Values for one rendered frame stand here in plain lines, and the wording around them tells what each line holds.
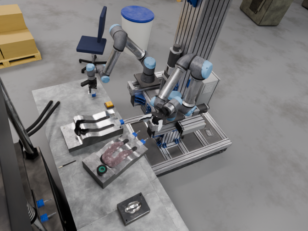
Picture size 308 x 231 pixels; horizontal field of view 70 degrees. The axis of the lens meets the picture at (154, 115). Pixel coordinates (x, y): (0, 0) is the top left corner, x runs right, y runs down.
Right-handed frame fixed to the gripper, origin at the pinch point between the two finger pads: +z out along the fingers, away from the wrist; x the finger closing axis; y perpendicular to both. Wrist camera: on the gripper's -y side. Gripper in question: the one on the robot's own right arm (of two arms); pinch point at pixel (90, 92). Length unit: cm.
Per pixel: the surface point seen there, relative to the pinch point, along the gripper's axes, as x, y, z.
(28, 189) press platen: -111, -33, -19
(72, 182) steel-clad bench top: -96, -11, 5
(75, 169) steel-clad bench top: -86, -9, 5
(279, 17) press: 364, 487, 56
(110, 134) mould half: -56, 20, 0
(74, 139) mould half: -60, -11, -1
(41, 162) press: -77, -37, 6
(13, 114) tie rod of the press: -71, -43, -48
